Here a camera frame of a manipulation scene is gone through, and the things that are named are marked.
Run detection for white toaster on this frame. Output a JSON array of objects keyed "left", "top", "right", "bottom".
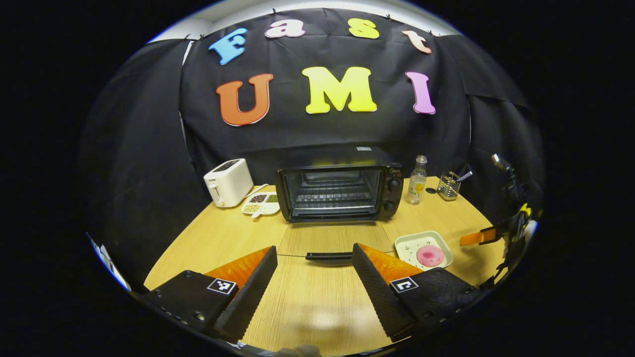
[{"left": 203, "top": 158, "right": 254, "bottom": 208}]

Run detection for white divided grain dish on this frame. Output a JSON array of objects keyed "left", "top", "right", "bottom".
[{"left": 241, "top": 191, "right": 281, "bottom": 219}]

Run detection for wire mesh utensil holder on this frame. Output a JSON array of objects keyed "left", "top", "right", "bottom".
[{"left": 437, "top": 171, "right": 462, "bottom": 201}]

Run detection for black electric oven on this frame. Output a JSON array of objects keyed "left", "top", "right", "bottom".
[{"left": 274, "top": 145, "right": 404, "bottom": 263}]

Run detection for white square plate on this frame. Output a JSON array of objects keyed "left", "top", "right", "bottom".
[{"left": 394, "top": 231, "right": 454, "bottom": 271}]

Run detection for pink round cake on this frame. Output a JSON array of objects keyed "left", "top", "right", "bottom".
[{"left": 416, "top": 244, "right": 445, "bottom": 267}]

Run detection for clear glass bottle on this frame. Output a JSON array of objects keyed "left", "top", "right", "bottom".
[{"left": 406, "top": 155, "right": 428, "bottom": 205}]

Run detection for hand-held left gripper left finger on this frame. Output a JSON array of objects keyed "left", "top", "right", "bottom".
[{"left": 144, "top": 245, "right": 278, "bottom": 344}]

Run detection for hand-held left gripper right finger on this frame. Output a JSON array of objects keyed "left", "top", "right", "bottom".
[{"left": 351, "top": 243, "right": 482, "bottom": 343}]

